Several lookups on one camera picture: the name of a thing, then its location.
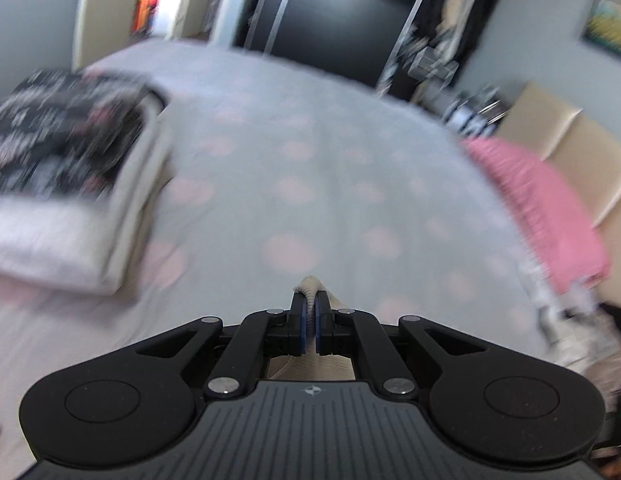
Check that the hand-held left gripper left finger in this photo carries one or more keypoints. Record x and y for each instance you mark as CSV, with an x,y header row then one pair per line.
x,y
303,327

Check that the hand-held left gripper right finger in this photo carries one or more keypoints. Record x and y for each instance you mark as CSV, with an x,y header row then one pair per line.
x,y
320,327

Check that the beige sweater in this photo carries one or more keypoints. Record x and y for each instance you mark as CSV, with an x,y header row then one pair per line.
x,y
318,367

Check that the white garment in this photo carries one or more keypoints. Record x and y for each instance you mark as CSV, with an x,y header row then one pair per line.
x,y
558,310

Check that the grey pink-dotted bed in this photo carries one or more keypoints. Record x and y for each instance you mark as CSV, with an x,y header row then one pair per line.
x,y
310,185

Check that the pink pillow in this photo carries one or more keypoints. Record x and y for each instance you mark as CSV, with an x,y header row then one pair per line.
x,y
540,210

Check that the folded white towel stack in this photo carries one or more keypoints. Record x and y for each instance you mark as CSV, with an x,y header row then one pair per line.
x,y
65,240

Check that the nightstand clutter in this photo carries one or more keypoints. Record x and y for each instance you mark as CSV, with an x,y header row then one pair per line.
x,y
473,110

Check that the beige padded headboard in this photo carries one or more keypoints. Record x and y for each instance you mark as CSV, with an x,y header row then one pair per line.
x,y
575,145

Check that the black printed folded garment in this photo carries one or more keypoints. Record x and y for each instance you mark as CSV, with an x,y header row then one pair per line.
x,y
60,130

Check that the black wardrobe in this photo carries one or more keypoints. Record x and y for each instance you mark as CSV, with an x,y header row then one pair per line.
x,y
335,15

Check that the framed wall picture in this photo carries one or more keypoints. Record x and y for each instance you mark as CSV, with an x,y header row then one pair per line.
x,y
608,22

